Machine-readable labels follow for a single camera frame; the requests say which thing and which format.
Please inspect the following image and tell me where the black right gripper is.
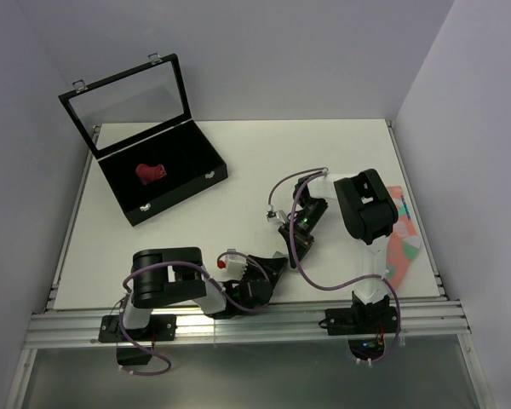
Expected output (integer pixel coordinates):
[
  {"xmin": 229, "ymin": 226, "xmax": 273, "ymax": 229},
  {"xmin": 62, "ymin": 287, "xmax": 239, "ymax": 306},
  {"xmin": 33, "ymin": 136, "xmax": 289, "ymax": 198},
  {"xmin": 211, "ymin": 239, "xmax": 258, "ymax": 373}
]
[{"xmin": 278, "ymin": 199, "xmax": 329, "ymax": 268}]

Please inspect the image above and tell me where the maroon sock with orange cuff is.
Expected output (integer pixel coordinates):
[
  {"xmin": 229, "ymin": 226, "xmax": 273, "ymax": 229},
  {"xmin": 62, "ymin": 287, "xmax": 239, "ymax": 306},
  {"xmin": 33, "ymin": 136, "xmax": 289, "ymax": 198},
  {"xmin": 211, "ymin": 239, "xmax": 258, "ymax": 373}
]
[{"xmin": 135, "ymin": 164, "xmax": 167, "ymax": 186}]

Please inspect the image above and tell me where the black display case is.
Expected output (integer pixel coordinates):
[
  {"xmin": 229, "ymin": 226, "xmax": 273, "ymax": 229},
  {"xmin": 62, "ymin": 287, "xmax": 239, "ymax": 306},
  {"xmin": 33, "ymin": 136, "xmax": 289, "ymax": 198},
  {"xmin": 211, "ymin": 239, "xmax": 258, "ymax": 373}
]
[{"xmin": 58, "ymin": 53, "xmax": 228, "ymax": 226}]

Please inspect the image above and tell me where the grey-green ankle sock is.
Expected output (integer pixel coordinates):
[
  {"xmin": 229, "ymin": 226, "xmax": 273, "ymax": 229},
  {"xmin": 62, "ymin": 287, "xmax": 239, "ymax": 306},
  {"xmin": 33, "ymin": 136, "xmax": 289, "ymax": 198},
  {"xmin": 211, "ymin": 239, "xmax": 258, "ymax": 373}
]
[{"xmin": 273, "ymin": 251, "xmax": 288, "ymax": 260}]

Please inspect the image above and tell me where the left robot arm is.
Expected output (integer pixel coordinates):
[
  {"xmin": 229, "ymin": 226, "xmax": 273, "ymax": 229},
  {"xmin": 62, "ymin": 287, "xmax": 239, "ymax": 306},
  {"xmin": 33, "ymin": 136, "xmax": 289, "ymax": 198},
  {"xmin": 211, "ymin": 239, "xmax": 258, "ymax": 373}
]
[{"xmin": 118, "ymin": 247, "xmax": 289, "ymax": 340}]

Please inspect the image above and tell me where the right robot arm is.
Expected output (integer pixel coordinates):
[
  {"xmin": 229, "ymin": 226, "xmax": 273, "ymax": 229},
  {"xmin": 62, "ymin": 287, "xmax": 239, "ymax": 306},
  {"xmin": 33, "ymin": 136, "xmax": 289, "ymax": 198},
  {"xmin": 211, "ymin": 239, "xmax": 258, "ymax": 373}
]
[{"xmin": 278, "ymin": 168, "xmax": 399, "ymax": 332}]

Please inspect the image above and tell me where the pink patterned sock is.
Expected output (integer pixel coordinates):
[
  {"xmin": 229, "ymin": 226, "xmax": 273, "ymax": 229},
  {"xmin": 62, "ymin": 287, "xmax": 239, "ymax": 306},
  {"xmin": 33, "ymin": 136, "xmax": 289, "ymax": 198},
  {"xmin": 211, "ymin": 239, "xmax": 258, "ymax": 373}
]
[{"xmin": 386, "ymin": 186, "xmax": 422, "ymax": 291}]

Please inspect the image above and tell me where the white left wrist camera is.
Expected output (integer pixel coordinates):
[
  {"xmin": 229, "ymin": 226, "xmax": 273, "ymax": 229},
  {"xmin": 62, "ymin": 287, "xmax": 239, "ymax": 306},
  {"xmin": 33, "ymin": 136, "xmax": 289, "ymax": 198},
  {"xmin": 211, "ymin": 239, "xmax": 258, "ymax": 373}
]
[{"xmin": 216, "ymin": 249, "xmax": 248, "ymax": 278}]

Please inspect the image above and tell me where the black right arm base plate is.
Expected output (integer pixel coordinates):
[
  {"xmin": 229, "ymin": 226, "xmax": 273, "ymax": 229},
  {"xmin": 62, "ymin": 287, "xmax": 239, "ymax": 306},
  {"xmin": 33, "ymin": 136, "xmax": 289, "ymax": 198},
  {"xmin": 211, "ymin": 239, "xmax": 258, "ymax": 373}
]
[{"xmin": 319, "ymin": 307, "xmax": 399, "ymax": 336}]

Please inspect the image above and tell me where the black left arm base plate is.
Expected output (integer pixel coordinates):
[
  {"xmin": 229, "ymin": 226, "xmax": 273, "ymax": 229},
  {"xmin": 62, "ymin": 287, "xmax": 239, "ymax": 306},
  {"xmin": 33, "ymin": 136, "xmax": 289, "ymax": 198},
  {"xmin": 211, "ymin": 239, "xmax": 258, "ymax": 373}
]
[{"xmin": 98, "ymin": 314, "xmax": 176, "ymax": 343}]

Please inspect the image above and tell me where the aluminium frame rail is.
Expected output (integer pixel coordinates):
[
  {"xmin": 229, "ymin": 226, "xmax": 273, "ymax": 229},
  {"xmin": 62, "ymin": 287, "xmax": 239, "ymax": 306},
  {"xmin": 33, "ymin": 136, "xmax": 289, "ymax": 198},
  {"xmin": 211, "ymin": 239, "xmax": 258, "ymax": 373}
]
[{"xmin": 22, "ymin": 300, "xmax": 471, "ymax": 349}]

